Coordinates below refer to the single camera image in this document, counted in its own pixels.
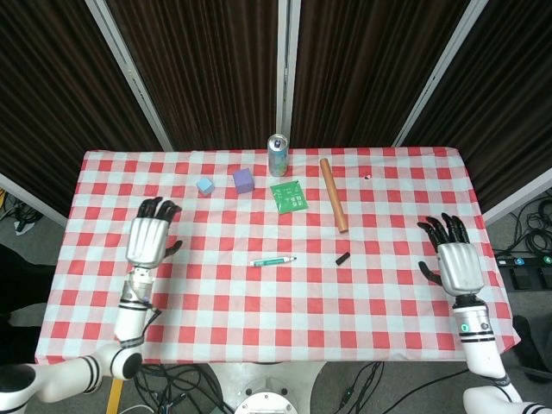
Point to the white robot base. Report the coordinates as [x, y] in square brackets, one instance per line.
[265, 388]

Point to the green white marker pen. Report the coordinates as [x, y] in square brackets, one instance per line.
[271, 261]

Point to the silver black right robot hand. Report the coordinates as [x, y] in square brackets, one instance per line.
[461, 267]

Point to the dark brown ribbed partition panel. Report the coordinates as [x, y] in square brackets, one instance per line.
[358, 73]
[207, 73]
[504, 108]
[56, 99]

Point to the yellow floor tape strip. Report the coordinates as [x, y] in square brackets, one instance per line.
[114, 397]

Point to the black marker cap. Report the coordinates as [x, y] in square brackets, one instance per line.
[342, 259]

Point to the aluminium partition base rail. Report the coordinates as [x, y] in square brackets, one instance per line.
[30, 196]
[517, 196]

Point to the brown wooden stick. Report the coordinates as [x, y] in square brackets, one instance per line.
[333, 194]

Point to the green sachet packet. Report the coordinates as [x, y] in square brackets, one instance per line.
[288, 197]

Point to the light blue foam cube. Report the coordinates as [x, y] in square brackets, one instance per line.
[205, 186]

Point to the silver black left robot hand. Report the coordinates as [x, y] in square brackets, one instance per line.
[146, 239]

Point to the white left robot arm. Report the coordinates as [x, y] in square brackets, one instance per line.
[129, 321]

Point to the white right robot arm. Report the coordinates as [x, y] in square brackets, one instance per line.
[481, 349]

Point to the black foot pedal box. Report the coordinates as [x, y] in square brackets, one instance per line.
[528, 279]

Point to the red white checkered tablecloth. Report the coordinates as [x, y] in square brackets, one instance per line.
[259, 319]

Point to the aluminium partition post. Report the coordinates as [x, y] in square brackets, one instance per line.
[286, 73]
[440, 73]
[129, 73]

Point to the black bulky cloth object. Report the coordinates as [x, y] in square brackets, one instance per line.
[19, 284]

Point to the silver green drink can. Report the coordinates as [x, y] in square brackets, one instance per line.
[278, 161]

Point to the purple foam cube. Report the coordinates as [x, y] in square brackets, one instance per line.
[243, 182]

